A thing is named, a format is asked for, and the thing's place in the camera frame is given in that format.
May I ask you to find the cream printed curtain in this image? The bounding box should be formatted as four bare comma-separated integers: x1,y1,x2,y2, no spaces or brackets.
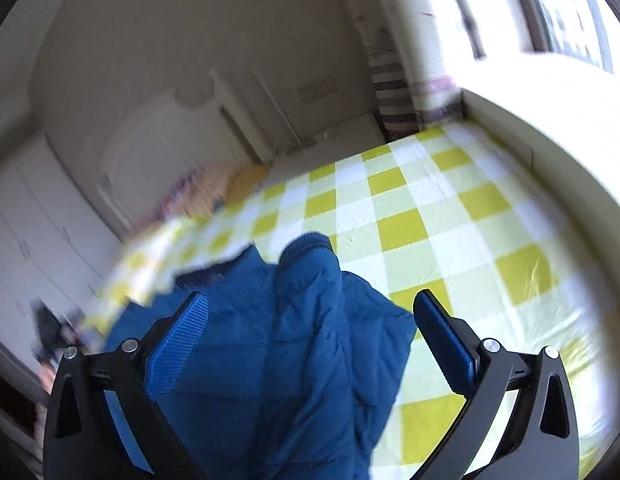
335,0,471,136

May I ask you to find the white bedside table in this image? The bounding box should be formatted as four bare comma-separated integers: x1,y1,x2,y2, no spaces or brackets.
275,112,388,166

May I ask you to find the blue puffer jacket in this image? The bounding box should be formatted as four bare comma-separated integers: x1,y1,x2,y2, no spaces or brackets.
102,231,417,480

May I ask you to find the cream window ledge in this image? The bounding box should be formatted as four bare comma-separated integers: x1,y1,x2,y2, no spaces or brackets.
460,50,620,241

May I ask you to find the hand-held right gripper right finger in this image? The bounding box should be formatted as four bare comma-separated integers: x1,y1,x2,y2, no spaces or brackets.
412,288,580,480

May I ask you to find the white wooden headboard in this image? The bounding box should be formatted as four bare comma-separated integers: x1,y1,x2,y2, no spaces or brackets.
97,67,301,241

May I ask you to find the beige wall socket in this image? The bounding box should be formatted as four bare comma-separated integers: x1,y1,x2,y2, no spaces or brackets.
296,75,338,103

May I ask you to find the white wardrobe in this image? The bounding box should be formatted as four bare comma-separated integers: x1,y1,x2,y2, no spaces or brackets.
0,135,120,396

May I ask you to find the window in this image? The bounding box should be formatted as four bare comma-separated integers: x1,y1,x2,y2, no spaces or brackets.
440,0,620,71

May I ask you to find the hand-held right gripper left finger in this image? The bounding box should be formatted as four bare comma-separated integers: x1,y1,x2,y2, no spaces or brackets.
42,291,211,480

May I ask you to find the yellow white checked bedsheet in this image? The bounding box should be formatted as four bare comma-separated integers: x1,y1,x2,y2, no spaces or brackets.
84,125,620,478

